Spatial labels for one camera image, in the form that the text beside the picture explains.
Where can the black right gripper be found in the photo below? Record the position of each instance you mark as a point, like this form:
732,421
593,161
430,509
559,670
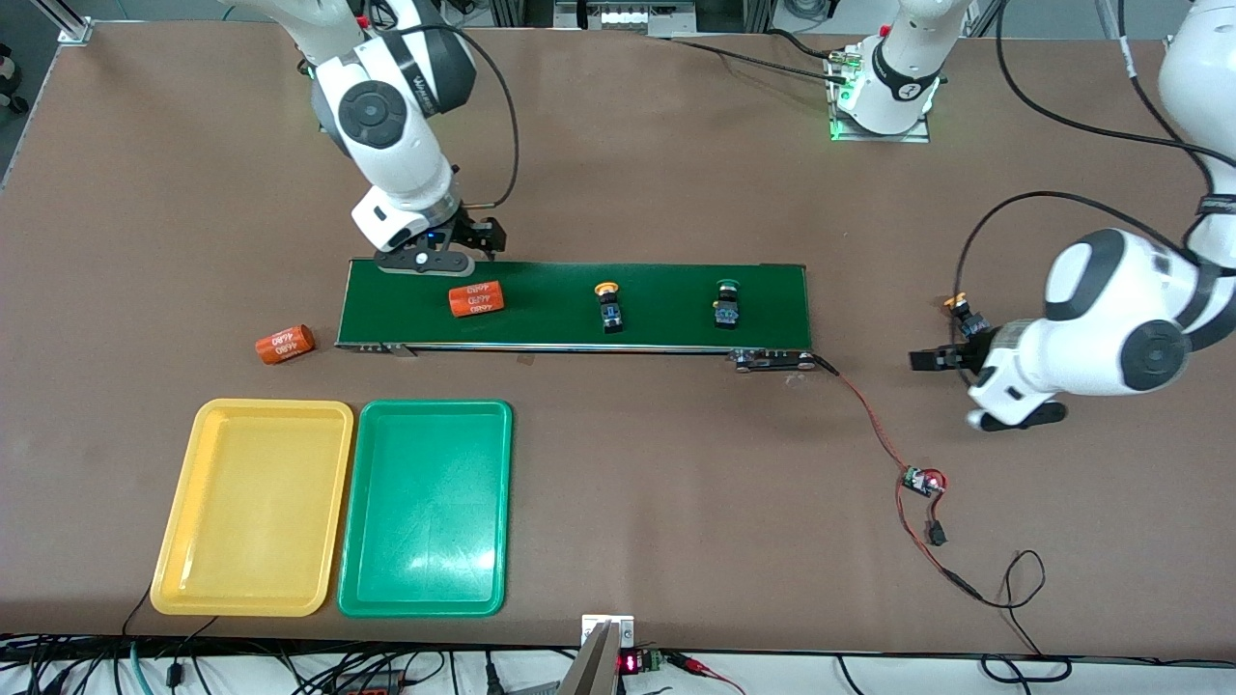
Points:
473,232

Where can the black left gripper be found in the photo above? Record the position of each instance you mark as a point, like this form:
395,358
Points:
973,350

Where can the yellow push button switch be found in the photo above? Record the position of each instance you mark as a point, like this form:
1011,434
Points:
956,304
609,314

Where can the orange 4680 cylinder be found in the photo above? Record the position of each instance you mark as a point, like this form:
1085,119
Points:
476,298
285,344

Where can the green push button switch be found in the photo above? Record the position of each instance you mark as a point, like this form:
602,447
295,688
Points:
727,311

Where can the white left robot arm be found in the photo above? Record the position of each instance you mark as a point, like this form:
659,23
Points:
1101,328

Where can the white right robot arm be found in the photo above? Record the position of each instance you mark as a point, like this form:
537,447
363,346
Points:
386,145

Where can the green conveyor belt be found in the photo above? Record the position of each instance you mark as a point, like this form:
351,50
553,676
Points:
550,323

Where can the small green circuit board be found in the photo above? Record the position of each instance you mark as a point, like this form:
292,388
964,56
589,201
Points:
917,481

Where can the small black connector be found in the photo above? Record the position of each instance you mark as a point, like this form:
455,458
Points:
936,534

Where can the green plastic tray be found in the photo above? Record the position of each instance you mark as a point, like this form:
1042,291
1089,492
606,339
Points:
425,502

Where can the yellow plastic tray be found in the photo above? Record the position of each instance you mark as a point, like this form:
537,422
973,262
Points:
251,502

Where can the red clip lead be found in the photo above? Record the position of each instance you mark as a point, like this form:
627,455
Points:
688,661

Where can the red digit display module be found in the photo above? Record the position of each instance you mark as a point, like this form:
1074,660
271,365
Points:
632,663

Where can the aluminium profile bar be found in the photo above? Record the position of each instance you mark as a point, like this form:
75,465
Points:
72,27

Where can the dark round floor object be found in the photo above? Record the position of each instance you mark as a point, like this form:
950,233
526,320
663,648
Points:
8,77

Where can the conveyor motor bracket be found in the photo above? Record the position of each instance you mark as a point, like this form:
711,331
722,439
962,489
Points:
772,360

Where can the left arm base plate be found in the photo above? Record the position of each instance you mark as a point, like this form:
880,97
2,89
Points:
908,137

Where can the grey metal camera mount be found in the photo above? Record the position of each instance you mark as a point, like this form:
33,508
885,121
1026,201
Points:
591,671

